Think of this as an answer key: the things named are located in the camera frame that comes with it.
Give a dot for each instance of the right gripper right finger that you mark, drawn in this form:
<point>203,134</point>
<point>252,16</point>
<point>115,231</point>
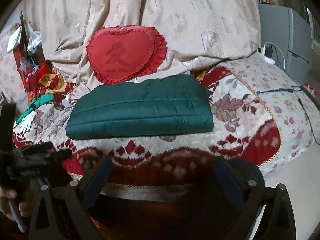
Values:
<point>255,209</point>

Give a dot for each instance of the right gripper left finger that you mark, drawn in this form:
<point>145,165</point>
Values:
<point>61,212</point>

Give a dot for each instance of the dark green puffer jacket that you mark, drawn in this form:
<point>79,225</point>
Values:
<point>174,105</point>

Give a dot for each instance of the person's left hand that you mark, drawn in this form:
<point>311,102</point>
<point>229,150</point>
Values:
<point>25,202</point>

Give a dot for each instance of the teal green cloth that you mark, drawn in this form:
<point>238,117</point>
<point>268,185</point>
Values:
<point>34,105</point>

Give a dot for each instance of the pink floral curtain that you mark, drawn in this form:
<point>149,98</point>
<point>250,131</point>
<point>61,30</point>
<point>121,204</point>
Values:
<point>11,82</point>

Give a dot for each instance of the red and yellow floral cloth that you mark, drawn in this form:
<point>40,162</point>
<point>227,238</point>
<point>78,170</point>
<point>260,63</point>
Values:
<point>44,79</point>

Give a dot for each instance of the floral plush blanket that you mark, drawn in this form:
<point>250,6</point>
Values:
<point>256,118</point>

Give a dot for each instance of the white plastic bag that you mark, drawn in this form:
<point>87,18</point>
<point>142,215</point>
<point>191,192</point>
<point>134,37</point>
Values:
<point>35,39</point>

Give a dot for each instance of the red heart-shaped ruffled pillow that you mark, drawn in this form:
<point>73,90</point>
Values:
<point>119,54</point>

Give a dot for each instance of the white power strip with chargers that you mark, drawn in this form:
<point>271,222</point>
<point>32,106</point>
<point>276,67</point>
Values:
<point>267,51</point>

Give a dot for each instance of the grey cabinet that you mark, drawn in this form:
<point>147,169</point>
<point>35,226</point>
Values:
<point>285,28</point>

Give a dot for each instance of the beige embossed bedspread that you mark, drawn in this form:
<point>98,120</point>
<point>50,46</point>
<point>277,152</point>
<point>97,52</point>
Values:
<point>198,33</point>

